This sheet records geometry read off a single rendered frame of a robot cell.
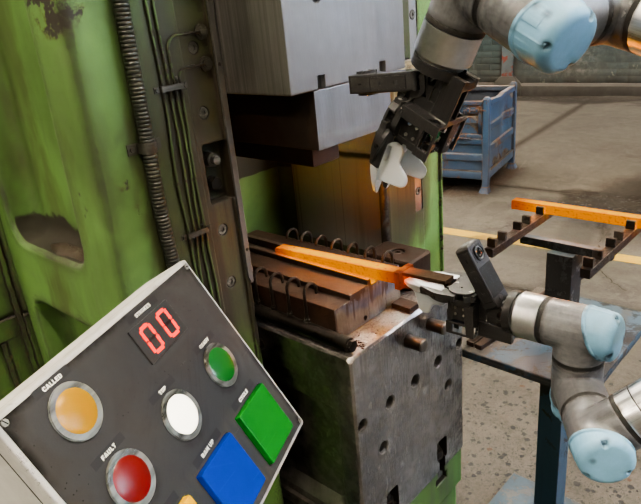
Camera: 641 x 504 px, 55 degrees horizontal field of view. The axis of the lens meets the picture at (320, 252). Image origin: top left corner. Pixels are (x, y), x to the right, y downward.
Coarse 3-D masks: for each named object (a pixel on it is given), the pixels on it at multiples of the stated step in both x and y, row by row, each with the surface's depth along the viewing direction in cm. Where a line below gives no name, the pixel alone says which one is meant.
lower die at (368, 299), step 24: (264, 240) 141; (288, 240) 142; (264, 264) 131; (288, 264) 129; (312, 264) 126; (264, 288) 123; (312, 288) 120; (336, 288) 117; (360, 288) 116; (384, 288) 121; (312, 312) 115; (336, 312) 111; (360, 312) 117
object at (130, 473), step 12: (132, 456) 60; (120, 468) 59; (132, 468) 60; (144, 468) 61; (120, 480) 58; (132, 480) 59; (144, 480) 60; (120, 492) 58; (132, 492) 59; (144, 492) 60
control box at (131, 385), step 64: (128, 320) 68; (192, 320) 77; (64, 384) 58; (128, 384) 64; (192, 384) 72; (256, 384) 81; (0, 448) 52; (64, 448) 55; (128, 448) 61; (192, 448) 67; (256, 448) 76
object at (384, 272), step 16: (304, 256) 128; (320, 256) 126; (336, 256) 124; (352, 272) 120; (368, 272) 117; (384, 272) 114; (400, 272) 111; (416, 272) 111; (432, 272) 110; (400, 288) 112
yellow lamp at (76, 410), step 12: (60, 396) 57; (72, 396) 58; (84, 396) 59; (60, 408) 57; (72, 408) 57; (84, 408) 58; (96, 408) 60; (60, 420) 56; (72, 420) 57; (84, 420) 58; (96, 420) 59; (72, 432) 57; (84, 432) 58
